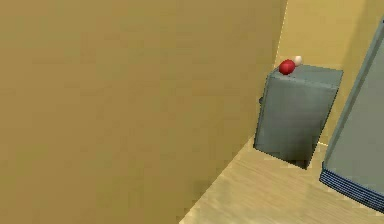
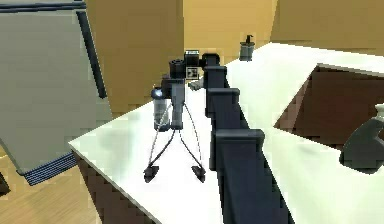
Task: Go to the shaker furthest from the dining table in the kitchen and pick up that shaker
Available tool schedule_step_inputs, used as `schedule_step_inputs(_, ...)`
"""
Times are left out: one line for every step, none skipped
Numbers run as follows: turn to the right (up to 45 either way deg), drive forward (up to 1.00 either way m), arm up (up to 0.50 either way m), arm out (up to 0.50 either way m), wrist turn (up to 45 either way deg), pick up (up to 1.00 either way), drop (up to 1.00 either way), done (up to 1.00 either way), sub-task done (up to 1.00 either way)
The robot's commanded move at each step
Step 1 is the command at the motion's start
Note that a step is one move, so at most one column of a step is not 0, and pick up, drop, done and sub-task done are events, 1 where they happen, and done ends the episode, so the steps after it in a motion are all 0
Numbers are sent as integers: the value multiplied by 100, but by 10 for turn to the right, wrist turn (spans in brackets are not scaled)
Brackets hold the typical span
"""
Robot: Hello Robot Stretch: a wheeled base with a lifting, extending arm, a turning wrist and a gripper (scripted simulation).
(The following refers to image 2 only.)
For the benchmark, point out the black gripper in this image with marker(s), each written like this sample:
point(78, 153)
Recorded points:
point(177, 100)

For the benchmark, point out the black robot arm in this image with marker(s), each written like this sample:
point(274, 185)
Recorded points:
point(240, 166)

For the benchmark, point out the glass shaker with dark cap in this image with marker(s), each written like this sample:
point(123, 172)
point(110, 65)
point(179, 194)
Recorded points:
point(159, 110)

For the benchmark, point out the white-topped brown kitchen counter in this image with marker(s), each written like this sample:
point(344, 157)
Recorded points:
point(300, 186)

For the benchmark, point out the small grey object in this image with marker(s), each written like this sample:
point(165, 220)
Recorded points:
point(196, 84)

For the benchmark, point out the grey soap dispenser bottle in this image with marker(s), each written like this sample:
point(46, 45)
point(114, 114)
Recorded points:
point(247, 50)

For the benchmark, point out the grey fridge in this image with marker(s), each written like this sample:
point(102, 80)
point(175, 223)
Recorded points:
point(46, 93)

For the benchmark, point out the brown sink basin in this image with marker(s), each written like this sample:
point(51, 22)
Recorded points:
point(336, 106)

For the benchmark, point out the dark grey faucet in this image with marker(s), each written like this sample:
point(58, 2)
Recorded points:
point(363, 146)

